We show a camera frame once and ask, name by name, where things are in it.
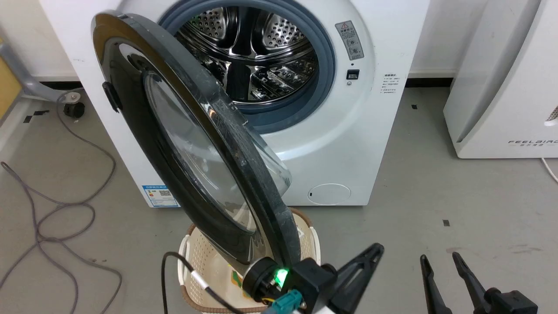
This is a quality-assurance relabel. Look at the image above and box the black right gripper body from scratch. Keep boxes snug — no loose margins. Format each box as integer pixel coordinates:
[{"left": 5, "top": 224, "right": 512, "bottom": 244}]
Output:
[{"left": 483, "top": 287, "right": 539, "bottom": 314}]

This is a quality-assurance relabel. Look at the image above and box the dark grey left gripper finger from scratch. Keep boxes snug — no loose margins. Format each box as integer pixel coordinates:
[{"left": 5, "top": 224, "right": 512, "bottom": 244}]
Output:
[{"left": 329, "top": 243, "right": 385, "bottom": 314}]

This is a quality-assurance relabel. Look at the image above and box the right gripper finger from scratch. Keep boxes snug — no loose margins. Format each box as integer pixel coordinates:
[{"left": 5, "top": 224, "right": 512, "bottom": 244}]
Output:
[
  {"left": 452, "top": 252, "right": 494, "bottom": 314},
  {"left": 420, "top": 255, "right": 453, "bottom": 314}
]

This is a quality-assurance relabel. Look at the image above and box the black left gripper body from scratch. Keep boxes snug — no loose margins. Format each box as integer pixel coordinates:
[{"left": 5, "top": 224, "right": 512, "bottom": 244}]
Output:
[{"left": 242, "top": 256, "right": 340, "bottom": 314}]

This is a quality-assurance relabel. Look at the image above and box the dark round washing machine door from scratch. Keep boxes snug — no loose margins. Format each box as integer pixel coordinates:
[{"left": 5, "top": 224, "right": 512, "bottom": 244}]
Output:
[{"left": 91, "top": 12, "right": 302, "bottom": 267}]

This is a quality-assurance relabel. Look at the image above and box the grey rubber door gasket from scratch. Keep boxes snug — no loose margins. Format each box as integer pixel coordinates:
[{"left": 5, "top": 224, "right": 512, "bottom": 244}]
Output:
[{"left": 158, "top": 0, "right": 337, "bottom": 134}]

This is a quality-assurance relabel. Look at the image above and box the white front-load washing machine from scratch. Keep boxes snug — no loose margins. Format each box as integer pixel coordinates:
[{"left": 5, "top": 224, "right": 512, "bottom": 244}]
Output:
[{"left": 38, "top": 0, "right": 431, "bottom": 208}]

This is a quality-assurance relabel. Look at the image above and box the round white filter cover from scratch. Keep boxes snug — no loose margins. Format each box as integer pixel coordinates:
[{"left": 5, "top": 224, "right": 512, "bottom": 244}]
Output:
[{"left": 307, "top": 183, "right": 352, "bottom": 206}]

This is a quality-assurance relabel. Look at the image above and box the cream perforated laundry basket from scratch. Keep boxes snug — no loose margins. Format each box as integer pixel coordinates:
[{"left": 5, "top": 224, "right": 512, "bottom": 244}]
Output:
[{"left": 177, "top": 208, "right": 321, "bottom": 314}]

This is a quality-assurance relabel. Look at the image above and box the blue white energy label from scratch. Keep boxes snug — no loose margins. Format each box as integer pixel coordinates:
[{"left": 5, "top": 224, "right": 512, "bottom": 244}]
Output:
[{"left": 141, "top": 184, "right": 180, "bottom": 208}]

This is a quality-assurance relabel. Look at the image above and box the white Feelbird appliance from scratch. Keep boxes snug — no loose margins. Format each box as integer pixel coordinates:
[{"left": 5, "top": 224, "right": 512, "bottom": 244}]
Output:
[{"left": 443, "top": 0, "right": 558, "bottom": 159}]

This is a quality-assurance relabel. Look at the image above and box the stainless steel washer drum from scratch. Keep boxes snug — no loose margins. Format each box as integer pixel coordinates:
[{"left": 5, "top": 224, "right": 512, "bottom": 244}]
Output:
[{"left": 176, "top": 7, "right": 319, "bottom": 106}]

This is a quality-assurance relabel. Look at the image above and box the grey warning sticker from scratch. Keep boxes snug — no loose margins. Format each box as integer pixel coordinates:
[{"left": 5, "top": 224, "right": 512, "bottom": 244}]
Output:
[{"left": 335, "top": 20, "right": 365, "bottom": 61}]

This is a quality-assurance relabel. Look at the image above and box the black caster wheel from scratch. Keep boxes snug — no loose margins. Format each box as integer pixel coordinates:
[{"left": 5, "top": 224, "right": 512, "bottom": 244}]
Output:
[{"left": 63, "top": 92, "right": 86, "bottom": 119}]

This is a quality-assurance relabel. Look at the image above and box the long black floor tape mark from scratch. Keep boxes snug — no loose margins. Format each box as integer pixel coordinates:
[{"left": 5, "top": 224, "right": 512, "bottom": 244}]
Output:
[{"left": 22, "top": 109, "right": 50, "bottom": 124}]

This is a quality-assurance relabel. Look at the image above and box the yellow wooden panel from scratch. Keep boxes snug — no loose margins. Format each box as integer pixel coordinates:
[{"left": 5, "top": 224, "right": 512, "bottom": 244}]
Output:
[{"left": 0, "top": 37, "right": 23, "bottom": 121}]

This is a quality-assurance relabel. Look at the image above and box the teal cable connector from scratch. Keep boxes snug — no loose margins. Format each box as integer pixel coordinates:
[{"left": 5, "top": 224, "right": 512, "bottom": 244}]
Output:
[{"left": 262, "top": 289, "right": 303, "bottom": 314}]

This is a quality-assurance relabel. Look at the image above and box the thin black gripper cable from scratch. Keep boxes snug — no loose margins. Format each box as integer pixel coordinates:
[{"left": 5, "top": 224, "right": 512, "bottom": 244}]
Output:
[{"left": 161, "top": 251, "right": 245, "bottom": 314}]

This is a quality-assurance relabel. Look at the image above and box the thin white floor cable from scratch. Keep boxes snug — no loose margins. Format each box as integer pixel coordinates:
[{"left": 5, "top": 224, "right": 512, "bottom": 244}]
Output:
[{"left": 540, "top": 157, "right": 558, "bottom": 184}]

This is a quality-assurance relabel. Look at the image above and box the long grey floor cable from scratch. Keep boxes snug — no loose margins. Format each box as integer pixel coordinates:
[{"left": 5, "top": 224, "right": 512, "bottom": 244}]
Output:
[{"left": 0, "top": 89, "right": 123, "bottom": 314}]

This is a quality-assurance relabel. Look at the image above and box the grey metal frame leg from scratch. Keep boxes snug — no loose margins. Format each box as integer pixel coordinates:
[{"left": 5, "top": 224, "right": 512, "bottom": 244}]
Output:
[{"left": 0, "top": 31, "right": 83, "bottom": 103}]

